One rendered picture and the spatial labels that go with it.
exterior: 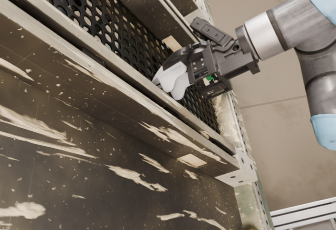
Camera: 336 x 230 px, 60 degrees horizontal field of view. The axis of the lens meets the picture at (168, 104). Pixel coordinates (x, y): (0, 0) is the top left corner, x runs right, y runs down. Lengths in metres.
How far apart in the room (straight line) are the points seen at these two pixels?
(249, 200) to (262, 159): 1.08
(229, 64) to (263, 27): 0.08
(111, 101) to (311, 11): 0.32
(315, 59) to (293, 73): 1.81
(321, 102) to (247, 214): 0.43
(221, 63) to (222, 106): 0.45
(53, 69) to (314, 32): 0.38
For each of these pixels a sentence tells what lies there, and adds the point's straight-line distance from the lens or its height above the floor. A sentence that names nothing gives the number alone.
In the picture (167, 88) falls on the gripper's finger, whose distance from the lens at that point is 0.55.
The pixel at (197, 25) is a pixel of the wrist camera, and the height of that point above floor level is 1.29.
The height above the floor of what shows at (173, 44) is 1.12.
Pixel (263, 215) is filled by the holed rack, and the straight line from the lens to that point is 0.85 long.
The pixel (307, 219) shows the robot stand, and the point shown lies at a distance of 1.65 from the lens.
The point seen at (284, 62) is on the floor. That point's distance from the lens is 2.42.
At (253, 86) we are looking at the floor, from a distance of 2.19.
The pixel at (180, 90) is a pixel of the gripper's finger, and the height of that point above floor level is 1.22.
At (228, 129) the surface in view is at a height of 0.90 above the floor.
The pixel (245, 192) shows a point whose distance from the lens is 0.85.
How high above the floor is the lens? 1.69
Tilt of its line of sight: 57 degrees down
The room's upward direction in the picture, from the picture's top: straight up
